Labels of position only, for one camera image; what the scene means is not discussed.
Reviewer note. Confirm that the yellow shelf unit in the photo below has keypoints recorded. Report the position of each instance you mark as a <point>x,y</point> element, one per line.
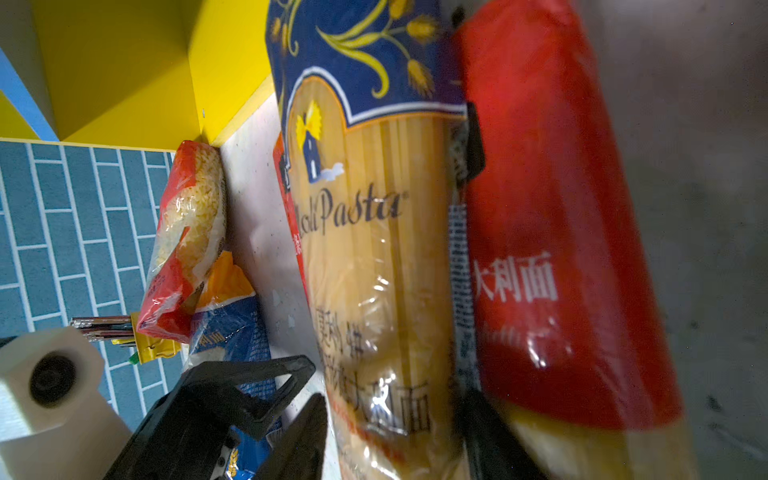
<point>136,74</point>

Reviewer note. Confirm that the blue shell pasta bag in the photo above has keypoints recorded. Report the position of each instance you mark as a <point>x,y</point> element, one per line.
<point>228,327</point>

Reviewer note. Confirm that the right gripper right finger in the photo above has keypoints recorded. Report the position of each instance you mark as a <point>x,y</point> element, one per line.
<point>492,449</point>

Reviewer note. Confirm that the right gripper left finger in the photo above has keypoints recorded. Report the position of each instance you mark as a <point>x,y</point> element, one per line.
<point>300,453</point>

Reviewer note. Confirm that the blue-top Moli pasta bag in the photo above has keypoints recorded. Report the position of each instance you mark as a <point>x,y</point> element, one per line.
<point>372,114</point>

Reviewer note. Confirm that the red macaroni bag upper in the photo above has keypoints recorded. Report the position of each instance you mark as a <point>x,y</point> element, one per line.
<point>189,238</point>

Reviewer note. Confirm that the red spaghetti bag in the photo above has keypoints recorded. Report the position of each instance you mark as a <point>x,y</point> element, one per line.
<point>291,210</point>
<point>571,348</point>

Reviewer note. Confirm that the yellow pen cup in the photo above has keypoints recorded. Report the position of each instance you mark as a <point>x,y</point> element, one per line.
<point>121,331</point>

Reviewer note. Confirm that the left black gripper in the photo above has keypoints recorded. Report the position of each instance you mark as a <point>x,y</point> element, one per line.
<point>188,433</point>

